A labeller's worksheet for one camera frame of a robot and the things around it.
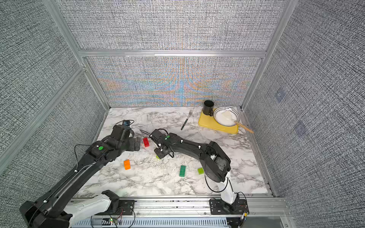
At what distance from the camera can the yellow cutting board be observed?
1.06 metres

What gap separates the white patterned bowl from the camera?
1089 millimetres

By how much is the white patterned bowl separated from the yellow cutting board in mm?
13
